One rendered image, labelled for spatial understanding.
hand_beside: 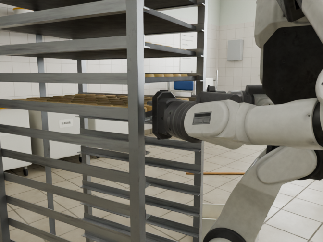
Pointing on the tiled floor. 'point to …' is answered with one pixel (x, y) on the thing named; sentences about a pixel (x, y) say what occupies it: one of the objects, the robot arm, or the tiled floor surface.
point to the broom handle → (220, 173)
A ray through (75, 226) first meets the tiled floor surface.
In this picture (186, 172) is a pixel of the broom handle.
